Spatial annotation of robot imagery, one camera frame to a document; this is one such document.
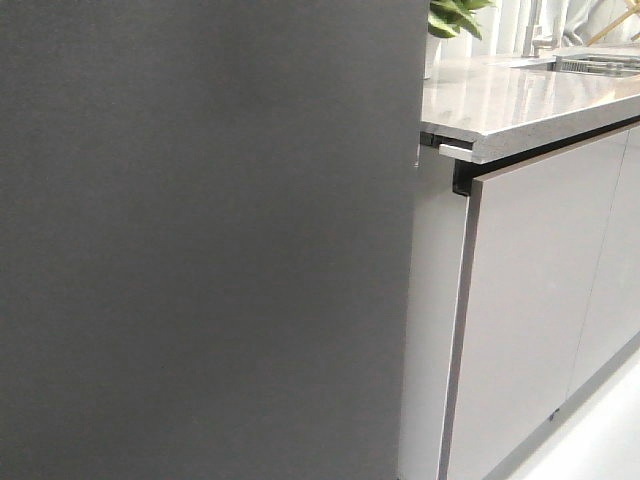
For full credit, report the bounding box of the grey right cabinet door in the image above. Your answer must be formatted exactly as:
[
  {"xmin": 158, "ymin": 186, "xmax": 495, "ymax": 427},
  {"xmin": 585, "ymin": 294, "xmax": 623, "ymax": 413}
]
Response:
[{"xmin": 567, "ymin": 127, "xmax": 639, "ymax": 396}]

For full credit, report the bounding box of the silver kitchen faucet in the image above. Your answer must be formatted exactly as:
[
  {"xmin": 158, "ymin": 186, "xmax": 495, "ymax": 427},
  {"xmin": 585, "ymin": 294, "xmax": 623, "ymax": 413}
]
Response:
[{"xmin": 522, "ymin": 0, "xmax": 562, "ymax": 58}]

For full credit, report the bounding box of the grey left cabinet door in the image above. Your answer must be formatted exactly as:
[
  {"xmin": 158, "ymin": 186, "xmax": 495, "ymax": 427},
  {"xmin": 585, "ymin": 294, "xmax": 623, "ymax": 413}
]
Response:
[{"xmin": 439, "ymin": 131, "xmax": 628, "ymax": 479}]

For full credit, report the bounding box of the grey stone countertop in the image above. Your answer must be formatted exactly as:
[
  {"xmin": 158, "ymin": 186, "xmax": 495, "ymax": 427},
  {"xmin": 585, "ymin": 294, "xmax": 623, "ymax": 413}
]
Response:
[{"xmin": 420, "ymin": 56, "xmax": 639, "ymax": 164}]

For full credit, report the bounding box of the white plant pot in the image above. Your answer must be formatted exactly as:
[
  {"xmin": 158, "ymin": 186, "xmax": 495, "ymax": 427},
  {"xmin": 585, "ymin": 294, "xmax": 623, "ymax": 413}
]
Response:
[{"xmin": 424, "ymin": 34, "xmax": 441, "ymax": 80}]

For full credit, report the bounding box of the grey cabinet door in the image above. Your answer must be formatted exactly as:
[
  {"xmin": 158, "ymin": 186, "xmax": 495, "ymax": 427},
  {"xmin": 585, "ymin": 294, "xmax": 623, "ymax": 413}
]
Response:
[
  {"xmin": 439, "ymin": 131, "xmax": 628, "ymax": 479},
  {"xmin": 567, "ymin": 127, "xmax": 639, "ymax": 396}
]

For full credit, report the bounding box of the white cabinet side panel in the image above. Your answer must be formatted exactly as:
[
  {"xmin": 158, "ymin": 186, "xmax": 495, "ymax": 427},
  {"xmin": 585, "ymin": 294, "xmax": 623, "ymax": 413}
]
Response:
[{"xmin": 398, "ymin": 146, "xmax": 467, "ymax": 479}]

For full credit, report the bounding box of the steel kitchen sink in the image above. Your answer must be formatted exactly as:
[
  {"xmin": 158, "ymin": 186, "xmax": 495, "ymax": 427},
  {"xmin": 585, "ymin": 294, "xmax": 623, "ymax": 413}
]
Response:
[{"xmin": 513, "ymin": 53, "xmax": 639, "ymax": 78}]

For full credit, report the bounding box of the green potted plant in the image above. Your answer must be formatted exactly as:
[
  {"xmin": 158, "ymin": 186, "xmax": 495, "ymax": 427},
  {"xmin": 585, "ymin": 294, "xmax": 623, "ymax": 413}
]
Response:
[{"xmin": 427, "ymin": 0, "xmax": 495, "ymax": 40}]

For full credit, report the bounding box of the wooden dish rack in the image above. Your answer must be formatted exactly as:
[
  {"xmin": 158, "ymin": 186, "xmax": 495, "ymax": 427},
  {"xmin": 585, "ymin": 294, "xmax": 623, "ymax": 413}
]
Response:
[{"xmin": 586, "ymin": 4, "xmax": 639, "ymax": 46}]

